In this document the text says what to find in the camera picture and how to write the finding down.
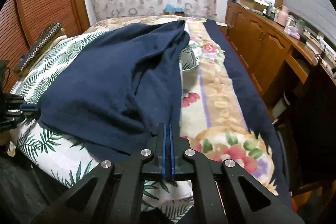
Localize navy blue t-shirt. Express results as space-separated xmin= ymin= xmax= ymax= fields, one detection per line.
xmin=36 ymin=20 xmax=190 ymax=163

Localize palm leaf print sheet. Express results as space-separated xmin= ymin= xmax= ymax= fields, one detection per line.
xmin=10 ymin=31 xmax=202 ymax=223

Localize floral blanket navy border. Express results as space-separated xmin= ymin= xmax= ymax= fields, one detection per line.
xmin=84 ymin=15 xmax=291 ymax=208

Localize dark circle pattern folded quilt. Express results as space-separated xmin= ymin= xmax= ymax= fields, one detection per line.
xmin=14 ymin=22 xmax=67 ymax=77

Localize wooden louvered wardrobe door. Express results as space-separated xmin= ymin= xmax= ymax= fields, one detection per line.
xmin=1 ymin=0 xmax=90 ymax=92

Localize wooden sideboard cabinet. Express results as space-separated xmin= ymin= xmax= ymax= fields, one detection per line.
xmin=225 ymin=0 xmax=336 ymax=119

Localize cardboard box on cabinet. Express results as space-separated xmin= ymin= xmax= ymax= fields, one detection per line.
xmin=238 ymin=0 xmax=268 ymax=12

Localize purple tissue pack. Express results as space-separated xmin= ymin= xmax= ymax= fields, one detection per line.
xmin=284 ymin=26 xmax=300 ymax=40

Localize pink bottle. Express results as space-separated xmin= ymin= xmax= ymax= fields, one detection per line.
xmin=276 ymin=5 xmax=289 ymax=27

